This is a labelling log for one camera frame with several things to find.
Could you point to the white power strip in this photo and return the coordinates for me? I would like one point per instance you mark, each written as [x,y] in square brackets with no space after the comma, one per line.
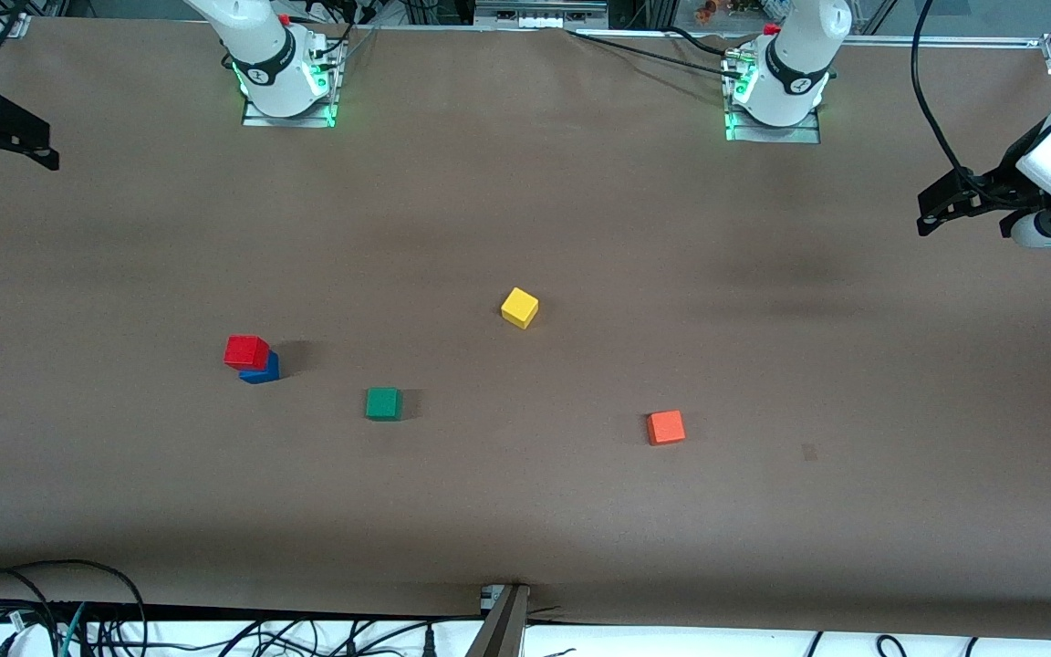
[539,13]

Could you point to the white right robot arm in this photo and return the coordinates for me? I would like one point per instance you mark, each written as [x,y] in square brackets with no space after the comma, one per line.
[261,41]

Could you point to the orange wooden block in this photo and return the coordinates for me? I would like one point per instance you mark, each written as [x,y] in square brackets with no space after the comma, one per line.
[666,427]

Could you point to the blue wooden block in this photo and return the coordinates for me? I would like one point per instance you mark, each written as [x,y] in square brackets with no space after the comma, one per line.
[263,372]

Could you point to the red wooden block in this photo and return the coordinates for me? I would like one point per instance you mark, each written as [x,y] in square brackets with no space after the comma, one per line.
[246,351]

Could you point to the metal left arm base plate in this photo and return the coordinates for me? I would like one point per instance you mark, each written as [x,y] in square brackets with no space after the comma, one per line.
[772,135]

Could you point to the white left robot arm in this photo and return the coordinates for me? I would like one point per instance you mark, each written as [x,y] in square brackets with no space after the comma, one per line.
[799,55]

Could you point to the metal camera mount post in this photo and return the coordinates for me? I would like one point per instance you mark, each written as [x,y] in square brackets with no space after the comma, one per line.
[500,625]

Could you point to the brown paper table cover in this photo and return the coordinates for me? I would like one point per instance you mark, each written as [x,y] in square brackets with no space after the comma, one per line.
[525,511]

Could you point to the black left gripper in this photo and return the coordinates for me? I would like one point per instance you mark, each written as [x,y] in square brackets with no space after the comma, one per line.
[997,185]

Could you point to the green wooden block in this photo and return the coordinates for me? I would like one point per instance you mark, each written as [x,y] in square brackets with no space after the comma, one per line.
[383,403]

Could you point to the yellow wooden block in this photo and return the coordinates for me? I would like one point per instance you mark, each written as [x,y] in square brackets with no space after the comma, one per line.
[519,307]

